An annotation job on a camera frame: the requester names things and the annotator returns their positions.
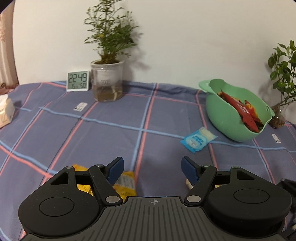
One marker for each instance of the yellow chip bag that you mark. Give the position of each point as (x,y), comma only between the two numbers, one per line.
(124,186)

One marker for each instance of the thin plant in clear cup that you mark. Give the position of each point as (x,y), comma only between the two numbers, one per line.
(110,28)

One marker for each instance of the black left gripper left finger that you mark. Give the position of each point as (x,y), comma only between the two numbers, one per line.
(71,201)

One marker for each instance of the white digital clock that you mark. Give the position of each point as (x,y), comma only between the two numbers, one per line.
(77,81)

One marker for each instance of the blue plaid tablecloth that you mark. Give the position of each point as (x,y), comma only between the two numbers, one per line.
(53,128)

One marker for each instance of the green plastic bowl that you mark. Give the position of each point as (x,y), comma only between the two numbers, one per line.
(225,117)

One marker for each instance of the leafy plant in glass vase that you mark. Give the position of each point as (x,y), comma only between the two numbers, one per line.
(282,65)

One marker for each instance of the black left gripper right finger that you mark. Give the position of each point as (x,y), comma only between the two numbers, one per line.
(237,201)

